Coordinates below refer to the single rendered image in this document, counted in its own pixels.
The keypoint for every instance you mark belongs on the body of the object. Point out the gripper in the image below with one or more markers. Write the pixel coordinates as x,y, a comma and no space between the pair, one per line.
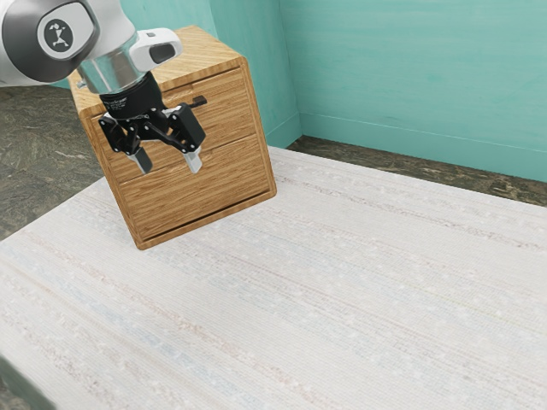
132,100

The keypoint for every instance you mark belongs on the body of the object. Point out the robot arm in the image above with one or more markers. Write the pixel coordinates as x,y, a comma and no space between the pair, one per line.
51,38

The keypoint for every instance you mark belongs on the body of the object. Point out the wooden drawer cabinet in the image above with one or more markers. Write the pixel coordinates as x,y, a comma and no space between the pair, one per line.
205,171

